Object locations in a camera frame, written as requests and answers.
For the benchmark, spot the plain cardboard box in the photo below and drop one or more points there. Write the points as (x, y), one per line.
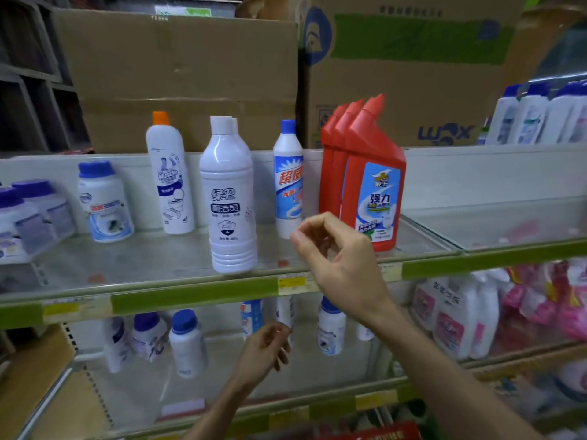
(183, 64)

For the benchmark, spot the green and white hanging sign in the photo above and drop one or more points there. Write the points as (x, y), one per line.
(183, 12)

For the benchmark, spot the brown woven basket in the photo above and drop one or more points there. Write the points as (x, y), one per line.
(266, 6)
(536, 36)

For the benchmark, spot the yellow price tag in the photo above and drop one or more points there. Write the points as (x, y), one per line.
(289, 417)
(75, 310)
(296, 284)
(376, 400)
(390, 272)

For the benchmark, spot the cardboard box with green stripe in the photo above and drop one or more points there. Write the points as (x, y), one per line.
(412, 96)

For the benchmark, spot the green-edged glass shelf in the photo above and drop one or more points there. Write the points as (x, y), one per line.
(160, 261)

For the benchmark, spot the white bottles with pink labels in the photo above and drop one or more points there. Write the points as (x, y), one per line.
(454, 325)

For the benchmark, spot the dark wooden cubby shelving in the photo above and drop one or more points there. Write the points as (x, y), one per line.
(27, 109)

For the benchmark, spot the person's left hand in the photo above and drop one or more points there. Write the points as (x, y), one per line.
(263, 352)

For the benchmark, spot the person's right forearm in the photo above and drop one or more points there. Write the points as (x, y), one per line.
(449, 375)

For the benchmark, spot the row of blue-capped white bottles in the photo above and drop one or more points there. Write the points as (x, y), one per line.
(532, 116)

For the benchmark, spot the green-edged metal shelf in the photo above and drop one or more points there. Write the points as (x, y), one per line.
(321, 371)
(527, 362)
(481, 224)

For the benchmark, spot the person's right hand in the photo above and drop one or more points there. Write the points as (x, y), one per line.
(348, 270)

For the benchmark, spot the long red banner strip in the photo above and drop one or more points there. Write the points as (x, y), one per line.
(376, 433)

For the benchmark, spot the white gondola shelving unit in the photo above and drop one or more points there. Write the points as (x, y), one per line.
(481, 174)

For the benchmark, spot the group of pink refill pouches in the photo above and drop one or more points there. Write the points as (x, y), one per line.
(550, 302)

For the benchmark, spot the person's left forearm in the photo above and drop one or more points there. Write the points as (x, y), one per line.
(220, 412)

